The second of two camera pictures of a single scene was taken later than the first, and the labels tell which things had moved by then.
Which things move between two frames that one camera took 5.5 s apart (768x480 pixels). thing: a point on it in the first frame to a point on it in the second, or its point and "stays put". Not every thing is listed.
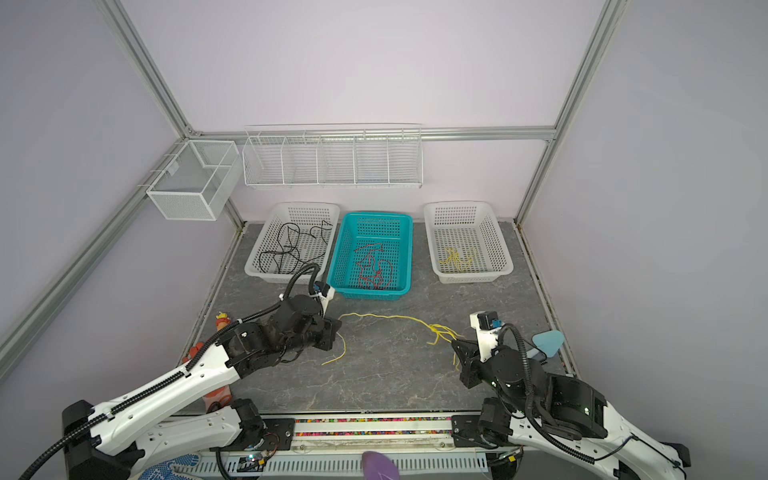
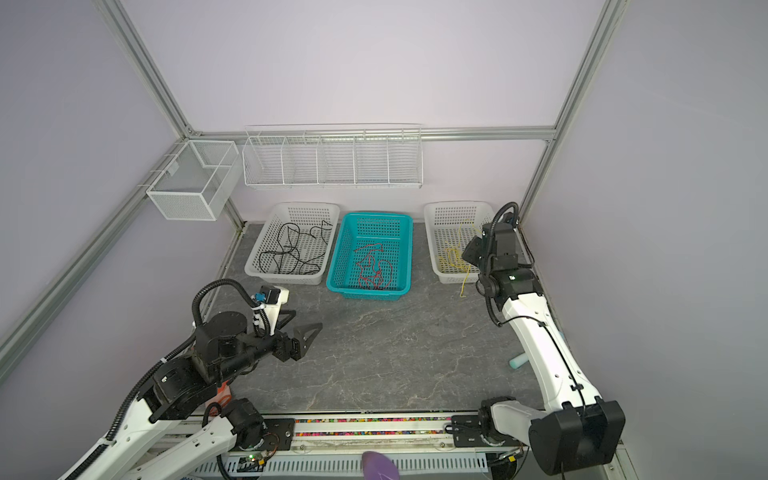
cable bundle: [436, 331] to [453, 252]
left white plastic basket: [292, 236] stays put
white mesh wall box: [197, 181] stays put
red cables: [371, 277] stays put
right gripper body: [488, 373] to [475, 256]
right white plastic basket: [464, 242] stays put
